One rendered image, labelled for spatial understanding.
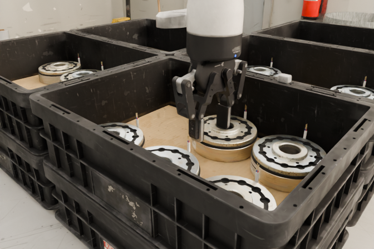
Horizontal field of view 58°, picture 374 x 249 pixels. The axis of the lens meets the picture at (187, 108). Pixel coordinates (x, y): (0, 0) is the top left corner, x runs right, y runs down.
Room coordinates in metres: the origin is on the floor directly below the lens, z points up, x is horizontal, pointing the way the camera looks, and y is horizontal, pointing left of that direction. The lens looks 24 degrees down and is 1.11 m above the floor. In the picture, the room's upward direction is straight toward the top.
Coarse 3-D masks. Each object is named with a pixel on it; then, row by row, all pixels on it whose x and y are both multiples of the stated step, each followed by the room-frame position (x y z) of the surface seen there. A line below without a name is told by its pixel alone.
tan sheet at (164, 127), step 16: (160, 112) 0.60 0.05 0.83; (176, 112) 0.60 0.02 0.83; (144, 128) 0.53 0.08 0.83; (160, 128) 0.53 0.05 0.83; (176, 128) 0.53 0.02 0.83; (160, 144) 0.48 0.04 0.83; (176, 144) 0.48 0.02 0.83; (208, 160) 0.43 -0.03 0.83; (208, 176) 0.39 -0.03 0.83; (240, 176) 0.39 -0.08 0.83; (272, 192) 0.35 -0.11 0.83
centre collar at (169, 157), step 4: (160, 152) 0.39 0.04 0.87; (164, 152) 0.39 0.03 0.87; (160, 156) 0.38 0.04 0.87; (164, 156) 0.38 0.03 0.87; (168, 156) 0.38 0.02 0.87; (172, 156) 0.38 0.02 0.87; (168, 160) 0.38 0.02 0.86; (172, 160) 0.37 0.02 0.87; (176, 160) 0.37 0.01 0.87; (176, 164) 0.36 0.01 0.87
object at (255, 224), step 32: (32, 96) 0.44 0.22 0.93; (320, 96) 0.45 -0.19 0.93; (64, 128) 0.38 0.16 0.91; (96, 128) 0.34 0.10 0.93; (352, 128) 0.34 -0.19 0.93; (128, 160) 0.29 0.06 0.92; (160, 160) 0.27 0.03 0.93; (192, 192) 0.24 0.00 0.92; (224, 192) 0.23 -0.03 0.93; (320, 192) 0.24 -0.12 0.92; (224, 224) 0.21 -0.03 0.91; (256, 224) 0.19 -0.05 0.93; (288, 224) 0.19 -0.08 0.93
